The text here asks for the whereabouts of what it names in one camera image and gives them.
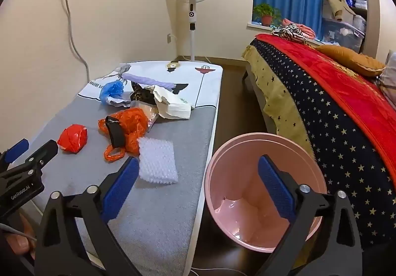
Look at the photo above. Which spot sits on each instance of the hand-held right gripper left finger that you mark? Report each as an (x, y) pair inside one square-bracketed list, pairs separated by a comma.
[(123, 183)]

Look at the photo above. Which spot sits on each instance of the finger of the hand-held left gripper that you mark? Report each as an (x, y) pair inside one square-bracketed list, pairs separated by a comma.
[(43, 154), (17, 150)]

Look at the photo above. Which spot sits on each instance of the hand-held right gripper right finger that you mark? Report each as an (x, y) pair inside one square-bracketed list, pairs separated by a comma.
[(275, 189)]

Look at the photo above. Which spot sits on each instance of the pink plastic bin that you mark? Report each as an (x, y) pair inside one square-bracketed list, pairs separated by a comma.
[(235, 177)]

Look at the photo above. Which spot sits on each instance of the blue plastic bag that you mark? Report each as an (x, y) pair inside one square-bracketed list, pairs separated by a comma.
[(111, 90)]

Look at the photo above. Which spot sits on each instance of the white tissue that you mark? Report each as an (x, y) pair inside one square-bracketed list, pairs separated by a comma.
[(156, 93)]

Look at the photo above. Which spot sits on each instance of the person's left hand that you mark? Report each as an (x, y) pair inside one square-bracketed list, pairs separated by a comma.
[(20, 243)]

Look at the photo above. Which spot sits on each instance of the red plastic wrapper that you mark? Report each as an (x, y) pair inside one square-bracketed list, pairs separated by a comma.
[(72, 138)]

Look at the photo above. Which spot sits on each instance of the white bubble wrap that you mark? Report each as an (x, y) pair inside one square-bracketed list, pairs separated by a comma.
[(156, 160)]

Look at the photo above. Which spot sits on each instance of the black packet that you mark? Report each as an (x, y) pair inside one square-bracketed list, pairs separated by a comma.
[(116, 133)]

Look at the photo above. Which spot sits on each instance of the orange plastic bag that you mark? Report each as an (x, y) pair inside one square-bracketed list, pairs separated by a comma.
[(133, 124)]

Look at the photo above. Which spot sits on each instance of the clear plastic bag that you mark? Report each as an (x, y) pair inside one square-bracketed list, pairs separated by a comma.
[(151, 116)]

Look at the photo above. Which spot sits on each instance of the navy star-printed blanket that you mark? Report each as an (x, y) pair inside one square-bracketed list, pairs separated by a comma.
[(324, 130)]

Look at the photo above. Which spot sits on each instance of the silver wrapper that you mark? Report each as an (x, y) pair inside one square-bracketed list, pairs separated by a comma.
[(119, 103)]

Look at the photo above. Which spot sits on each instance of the white paper packet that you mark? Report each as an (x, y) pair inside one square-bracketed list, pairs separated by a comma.
[(176, 110)]

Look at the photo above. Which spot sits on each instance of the yellow star-printed sheet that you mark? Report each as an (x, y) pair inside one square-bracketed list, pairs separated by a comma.
[(272, 90)]

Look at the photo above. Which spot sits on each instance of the purple foam sheet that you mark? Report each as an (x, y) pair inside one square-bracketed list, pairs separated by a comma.
[(148, 81)]

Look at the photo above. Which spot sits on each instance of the red blanket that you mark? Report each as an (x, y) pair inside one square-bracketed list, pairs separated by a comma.
[(324, 78)]

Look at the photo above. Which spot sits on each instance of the white printed cloth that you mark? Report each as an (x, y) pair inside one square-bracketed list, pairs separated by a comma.
[(198, 84)]

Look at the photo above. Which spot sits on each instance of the orange pillow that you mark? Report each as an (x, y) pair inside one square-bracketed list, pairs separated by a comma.
[(352, 59)]

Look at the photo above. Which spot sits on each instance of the striped cloth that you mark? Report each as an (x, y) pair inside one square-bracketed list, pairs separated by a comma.
[(292, 32)]

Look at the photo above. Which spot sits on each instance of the plaid cloth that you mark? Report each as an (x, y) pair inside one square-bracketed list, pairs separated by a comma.
[(389, 78)]

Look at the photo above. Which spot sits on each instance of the pink cloth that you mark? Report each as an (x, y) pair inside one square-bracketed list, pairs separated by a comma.
[(305, 30)]

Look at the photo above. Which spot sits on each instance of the white windowsill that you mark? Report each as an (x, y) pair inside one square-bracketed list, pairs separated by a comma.
[(260, 27)]

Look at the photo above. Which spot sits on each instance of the potted green plant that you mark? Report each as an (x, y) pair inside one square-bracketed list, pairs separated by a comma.
[(267, 19)]

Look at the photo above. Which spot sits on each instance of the clear storage box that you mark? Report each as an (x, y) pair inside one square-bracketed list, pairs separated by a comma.
[(346, 33)]

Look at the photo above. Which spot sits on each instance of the beige jacket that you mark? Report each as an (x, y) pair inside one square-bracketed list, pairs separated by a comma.
[(335, 2)]

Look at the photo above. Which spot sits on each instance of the white wall plug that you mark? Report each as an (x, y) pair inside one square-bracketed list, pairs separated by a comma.
[(170, 38)]

